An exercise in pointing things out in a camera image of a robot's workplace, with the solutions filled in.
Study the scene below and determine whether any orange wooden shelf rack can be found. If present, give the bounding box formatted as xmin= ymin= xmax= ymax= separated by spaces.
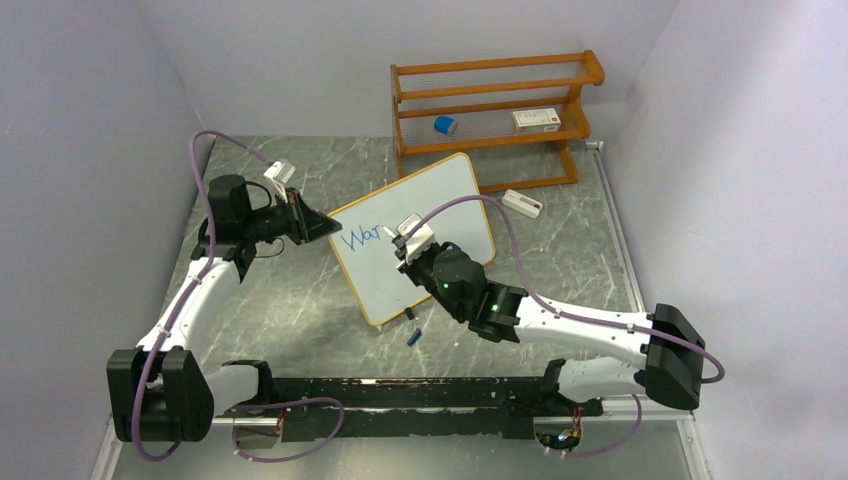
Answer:
xmin=390 ymin=49 xmax=606 ymax=193

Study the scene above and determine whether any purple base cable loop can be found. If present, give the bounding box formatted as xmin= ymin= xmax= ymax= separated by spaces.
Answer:
xmin=231 ymin=397 xmax=346 ymax=464

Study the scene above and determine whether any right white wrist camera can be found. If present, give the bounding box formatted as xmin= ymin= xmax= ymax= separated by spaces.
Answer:
xmin=395 ymin=214 xmax=436 ymax=260

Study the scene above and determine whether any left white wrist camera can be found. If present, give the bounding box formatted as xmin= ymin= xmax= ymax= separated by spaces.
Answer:
xmin=263 ymin=159 xmax=296 ymax=203

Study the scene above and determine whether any blue eraser block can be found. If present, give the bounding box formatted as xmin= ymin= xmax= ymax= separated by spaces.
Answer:
xmin=433 ymin=115 xmax=458 ymax=136

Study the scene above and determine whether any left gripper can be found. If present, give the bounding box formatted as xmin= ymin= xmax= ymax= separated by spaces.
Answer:
xmin=240 ymin=187 xmax=339 ymax=245

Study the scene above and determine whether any yellow framed whiteboard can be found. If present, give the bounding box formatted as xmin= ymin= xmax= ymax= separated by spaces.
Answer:
xmin=327 ymin=152 xmax=497 ymax=329

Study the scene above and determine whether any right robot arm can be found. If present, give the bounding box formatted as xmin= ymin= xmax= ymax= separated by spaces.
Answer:
xmin=395 ymin=240 xmax=706 ymax=414

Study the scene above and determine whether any blue marker cap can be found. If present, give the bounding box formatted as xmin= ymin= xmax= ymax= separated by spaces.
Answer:
xmin=406 ymin=328 xmax=422 ymax=346

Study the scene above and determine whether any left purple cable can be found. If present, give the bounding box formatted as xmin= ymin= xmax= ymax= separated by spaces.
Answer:
xmin=129 ymin=129 xmax=273 ymax=463

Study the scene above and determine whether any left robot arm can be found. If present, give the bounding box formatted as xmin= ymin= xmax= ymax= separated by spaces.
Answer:
xmin=106 ymin=174 xmax=342 ymax=442

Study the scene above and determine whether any white whiteboard eraser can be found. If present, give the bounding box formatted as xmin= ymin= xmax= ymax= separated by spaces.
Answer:
xmin=501 ymin=189 xmax=543 ymax=218

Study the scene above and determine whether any white red cardboard box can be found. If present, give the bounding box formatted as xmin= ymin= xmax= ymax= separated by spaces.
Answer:
xmin=511 ymin=108 xmax=562 ymax=135

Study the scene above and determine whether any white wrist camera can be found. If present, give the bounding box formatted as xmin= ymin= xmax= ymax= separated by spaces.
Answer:
xmin=263 ymin=159 xmax=296 ymax=203
xmin=395 ymin=214 xmax=436 ymax=260

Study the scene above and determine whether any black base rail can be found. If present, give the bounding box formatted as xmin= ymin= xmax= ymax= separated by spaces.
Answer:
xmin=264 ymin=376 xmax=578 ymax=442

